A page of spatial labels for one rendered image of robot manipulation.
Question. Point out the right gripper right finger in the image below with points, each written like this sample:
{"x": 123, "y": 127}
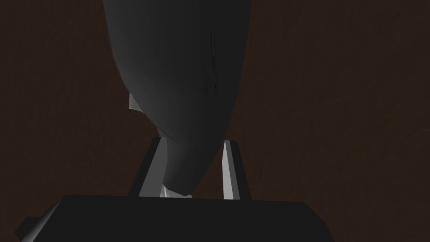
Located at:
{"x": 231, "y": 174}

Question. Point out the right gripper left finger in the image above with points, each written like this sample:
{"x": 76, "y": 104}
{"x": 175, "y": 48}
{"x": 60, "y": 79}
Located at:
{"x": 152, "y": 171}

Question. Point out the grey rounded tapered object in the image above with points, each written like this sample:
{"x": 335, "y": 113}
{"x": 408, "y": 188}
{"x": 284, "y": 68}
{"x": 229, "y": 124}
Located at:
{"x": 181, "y": 77}

